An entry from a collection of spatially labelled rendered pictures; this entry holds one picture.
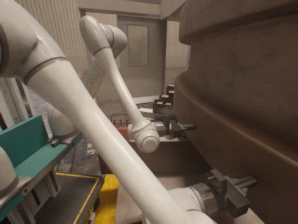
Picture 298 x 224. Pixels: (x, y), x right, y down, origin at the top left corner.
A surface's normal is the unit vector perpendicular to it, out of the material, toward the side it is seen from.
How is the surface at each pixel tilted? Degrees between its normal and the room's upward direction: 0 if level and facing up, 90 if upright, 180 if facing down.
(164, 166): 90
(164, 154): 90
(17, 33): 80
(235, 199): 0
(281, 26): 90
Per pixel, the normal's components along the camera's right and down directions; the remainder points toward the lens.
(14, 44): 0.93, 0.26
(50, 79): 0.37, 0.18
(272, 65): -0.97, 0.09
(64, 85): 0.53, 0.00
